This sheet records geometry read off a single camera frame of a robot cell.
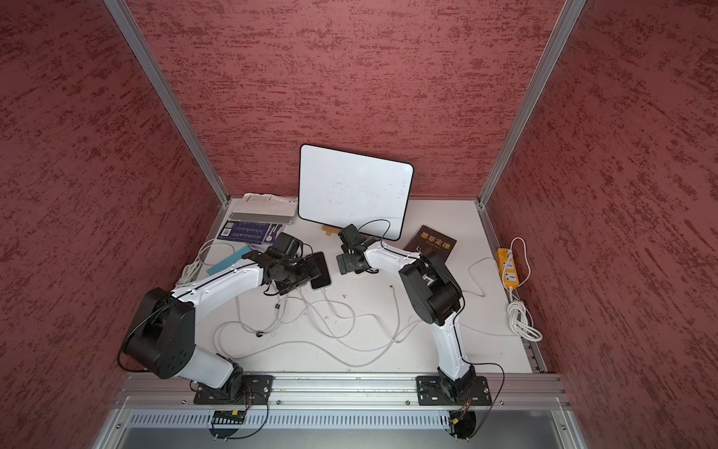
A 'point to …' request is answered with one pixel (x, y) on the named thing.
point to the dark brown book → (426, 238)
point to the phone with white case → (323, 279)
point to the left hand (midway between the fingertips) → (309, 282)
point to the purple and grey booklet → (257, 218)
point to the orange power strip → (510, 276)
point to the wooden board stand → (329, 229)
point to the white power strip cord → (518, 312)
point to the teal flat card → (229, 262)
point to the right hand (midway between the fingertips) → (357, 264)
